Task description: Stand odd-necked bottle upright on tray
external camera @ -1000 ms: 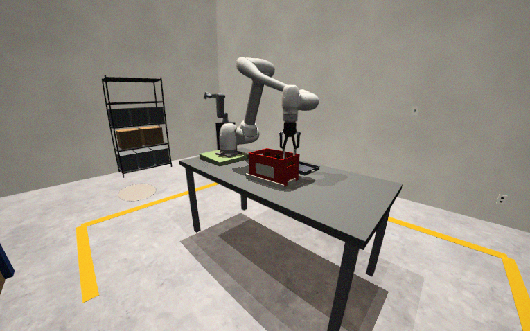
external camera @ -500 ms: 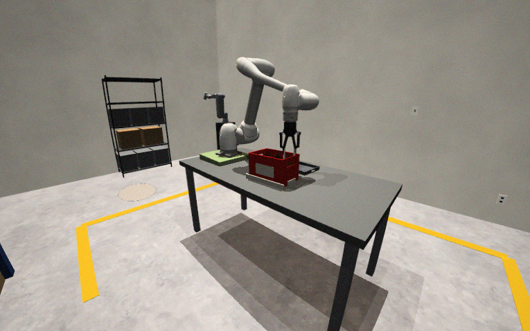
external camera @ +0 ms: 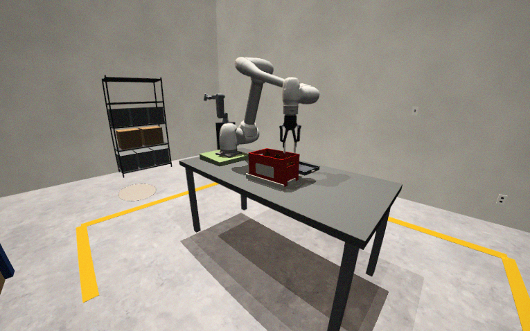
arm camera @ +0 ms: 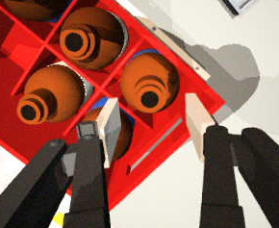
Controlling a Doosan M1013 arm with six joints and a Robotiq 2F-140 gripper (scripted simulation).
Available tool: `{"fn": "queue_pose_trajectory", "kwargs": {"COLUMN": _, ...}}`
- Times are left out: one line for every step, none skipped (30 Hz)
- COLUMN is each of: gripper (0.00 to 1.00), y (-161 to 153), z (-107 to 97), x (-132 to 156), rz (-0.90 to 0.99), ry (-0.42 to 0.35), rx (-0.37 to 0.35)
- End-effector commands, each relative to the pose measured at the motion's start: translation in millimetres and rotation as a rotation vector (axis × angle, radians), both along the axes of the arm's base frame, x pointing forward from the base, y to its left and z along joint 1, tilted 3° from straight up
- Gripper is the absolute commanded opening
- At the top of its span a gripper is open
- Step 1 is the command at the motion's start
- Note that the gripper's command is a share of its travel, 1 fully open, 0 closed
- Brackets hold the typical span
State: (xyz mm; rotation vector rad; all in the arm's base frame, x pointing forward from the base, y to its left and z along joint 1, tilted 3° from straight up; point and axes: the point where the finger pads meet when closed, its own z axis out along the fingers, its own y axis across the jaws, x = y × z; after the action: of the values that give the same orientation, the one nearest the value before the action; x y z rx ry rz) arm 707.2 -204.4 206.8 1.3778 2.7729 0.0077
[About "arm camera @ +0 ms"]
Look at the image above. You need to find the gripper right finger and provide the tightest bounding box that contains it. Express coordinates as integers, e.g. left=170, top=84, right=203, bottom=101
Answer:
left=186, top=93, right=279, bottom=228

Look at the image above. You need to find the light grey square tray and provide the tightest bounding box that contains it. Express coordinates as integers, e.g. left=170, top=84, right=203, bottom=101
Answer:
left=222, top=0, right=256, bottom=15

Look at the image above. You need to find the red bottle crate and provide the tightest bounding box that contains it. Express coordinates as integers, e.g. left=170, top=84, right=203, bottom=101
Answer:
left=0, top=0, right=225, bottom=210

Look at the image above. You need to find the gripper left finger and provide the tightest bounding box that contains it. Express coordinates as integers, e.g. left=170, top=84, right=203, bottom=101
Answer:
left=0, top=98, right=121, bottom=228

